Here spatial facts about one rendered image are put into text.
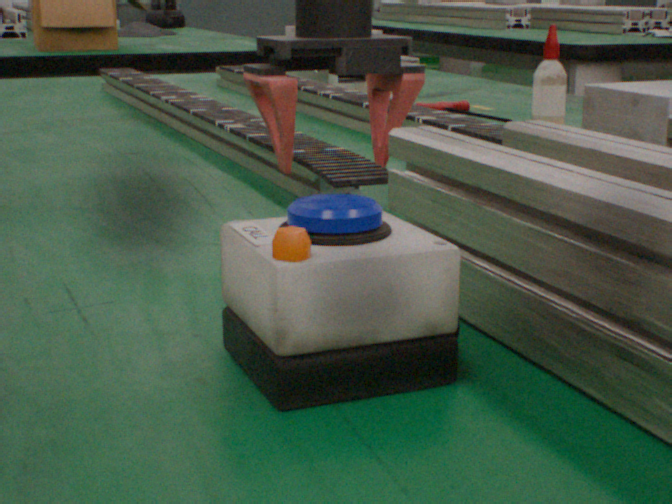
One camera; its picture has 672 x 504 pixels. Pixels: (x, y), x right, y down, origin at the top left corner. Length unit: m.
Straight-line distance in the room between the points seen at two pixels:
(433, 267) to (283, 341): 0.07
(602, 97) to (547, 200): 0.29
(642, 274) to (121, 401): 0.21
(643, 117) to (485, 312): 0.24
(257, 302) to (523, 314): 0.12
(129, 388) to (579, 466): 0.18
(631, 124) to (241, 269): 0.35
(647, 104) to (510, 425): 0.33
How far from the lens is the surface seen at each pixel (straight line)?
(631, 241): 0.39
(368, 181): 0.72
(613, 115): 0.71
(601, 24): 3.77
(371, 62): 0.75
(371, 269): 0.40
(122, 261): 0.63
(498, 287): 0.47
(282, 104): 0.73
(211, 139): 1.04
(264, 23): 11.98
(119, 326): 0.51
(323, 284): 0.39
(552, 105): 1.20
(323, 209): 0.41
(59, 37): 2.73
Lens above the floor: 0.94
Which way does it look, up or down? 15 degrees down
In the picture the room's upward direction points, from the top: straight up
